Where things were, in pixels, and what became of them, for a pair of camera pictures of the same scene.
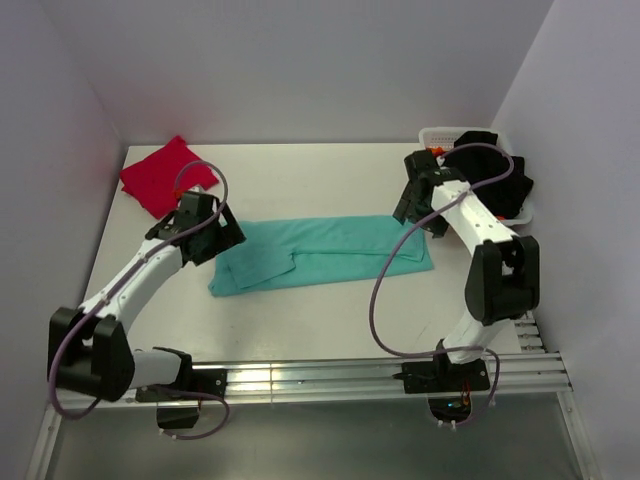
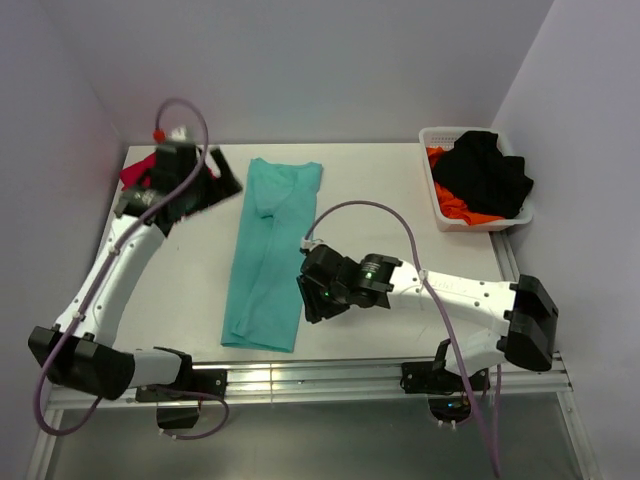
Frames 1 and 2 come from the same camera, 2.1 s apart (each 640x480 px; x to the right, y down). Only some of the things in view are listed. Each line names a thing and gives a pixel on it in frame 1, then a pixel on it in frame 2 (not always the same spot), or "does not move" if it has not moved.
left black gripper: [228, 236] -> [221, 187]
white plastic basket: [443, 138] does not move
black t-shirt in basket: [499, 181] does not move
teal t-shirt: [284, 252] -> [264, 303]
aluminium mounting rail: [535, 369] does not move
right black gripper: [406, 208] -> [315, 309]
